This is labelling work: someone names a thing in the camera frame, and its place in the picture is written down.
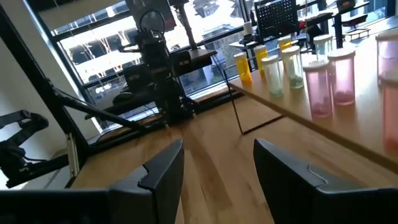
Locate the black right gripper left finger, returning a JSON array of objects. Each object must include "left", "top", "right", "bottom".
[{"left": 0, "top": 139, "right": 185, "bottom": 224}]

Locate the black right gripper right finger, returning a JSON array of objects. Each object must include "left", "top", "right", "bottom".
[{"left": 252, "top": 138, "right": 398, "bottom": 224}]

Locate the black round speaker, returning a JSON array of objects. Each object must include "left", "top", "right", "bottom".
[{"left": 111, "top": 91, "right": 138, "bottom": 106}]

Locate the black chair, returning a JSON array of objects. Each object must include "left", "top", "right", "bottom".
[{"left": 0, "top": 109, "right": 50, "bottom": 189}]

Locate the large window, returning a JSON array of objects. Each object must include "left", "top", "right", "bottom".
[{"left": 27, "top": 0, "right": 398, "bottom": 110}]

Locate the white cylindrical roll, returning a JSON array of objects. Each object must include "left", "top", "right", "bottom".
[{"left": 242, "top": 21, "right": 254, "bottom": 37}]

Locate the black pegboard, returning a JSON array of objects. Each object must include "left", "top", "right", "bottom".
[{"left": 254, "top": 0, "right": 300, "bottom": 35}]

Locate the black aluminium rig frame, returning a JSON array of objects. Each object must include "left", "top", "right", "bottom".
[{"left": 0, "top": 4, "right": 245, "bottom": 189}]

